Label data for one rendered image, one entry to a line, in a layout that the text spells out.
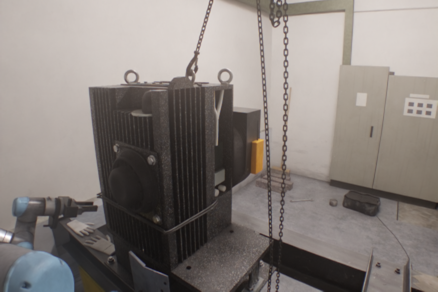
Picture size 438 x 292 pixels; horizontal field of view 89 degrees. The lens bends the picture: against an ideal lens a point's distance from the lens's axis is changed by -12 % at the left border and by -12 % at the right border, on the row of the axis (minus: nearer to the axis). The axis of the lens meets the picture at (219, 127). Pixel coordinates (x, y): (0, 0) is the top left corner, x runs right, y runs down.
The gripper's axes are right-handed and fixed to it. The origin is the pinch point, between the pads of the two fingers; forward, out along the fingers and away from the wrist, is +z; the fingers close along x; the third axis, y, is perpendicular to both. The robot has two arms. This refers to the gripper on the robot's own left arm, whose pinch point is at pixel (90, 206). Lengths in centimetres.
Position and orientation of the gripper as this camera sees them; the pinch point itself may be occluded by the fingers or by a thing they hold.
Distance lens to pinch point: 128.7
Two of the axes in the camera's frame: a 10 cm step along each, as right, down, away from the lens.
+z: 6.4, 1.8, 7.5
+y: 2.2, -9.7, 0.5
